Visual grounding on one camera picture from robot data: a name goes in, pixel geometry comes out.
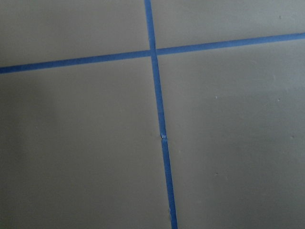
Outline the brown paper table cover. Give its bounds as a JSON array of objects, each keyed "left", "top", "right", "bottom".
[{"left": 0, "top": 0, "right": 305, "bottom": 229}]

